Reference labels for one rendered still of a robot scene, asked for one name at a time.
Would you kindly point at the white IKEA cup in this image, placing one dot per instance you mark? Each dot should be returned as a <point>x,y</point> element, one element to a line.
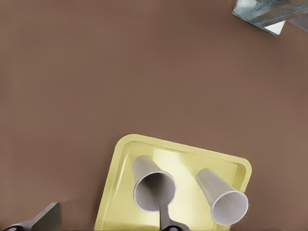
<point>223,199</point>
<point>150,185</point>

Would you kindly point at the yellow square tray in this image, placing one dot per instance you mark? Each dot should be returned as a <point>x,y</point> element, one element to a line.
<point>183,166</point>

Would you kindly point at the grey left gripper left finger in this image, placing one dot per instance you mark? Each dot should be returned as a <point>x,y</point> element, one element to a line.
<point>45,217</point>

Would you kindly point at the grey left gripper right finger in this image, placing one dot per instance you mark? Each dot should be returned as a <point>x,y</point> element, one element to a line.
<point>164,216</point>

